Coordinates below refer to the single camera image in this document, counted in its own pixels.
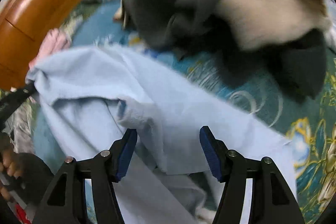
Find person's left hand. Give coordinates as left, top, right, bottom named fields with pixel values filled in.
left=0, top=147, right=25, bottom=201

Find blue floral bed blanket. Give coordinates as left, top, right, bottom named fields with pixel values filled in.
left=33, top=1, right=335, bottom=223

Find dark grey beige garment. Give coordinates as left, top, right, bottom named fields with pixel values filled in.
left=121, top=0, right=331, bottom=98

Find brown wooden headboard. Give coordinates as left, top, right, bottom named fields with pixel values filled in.
left=1, top=0, right=80, bottom=90

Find pink folded garment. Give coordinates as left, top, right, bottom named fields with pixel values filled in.
left=29, top=28, right=71, bottom=69

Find light blue garment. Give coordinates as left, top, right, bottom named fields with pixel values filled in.
left=26, top=45, right=296, bottom=223

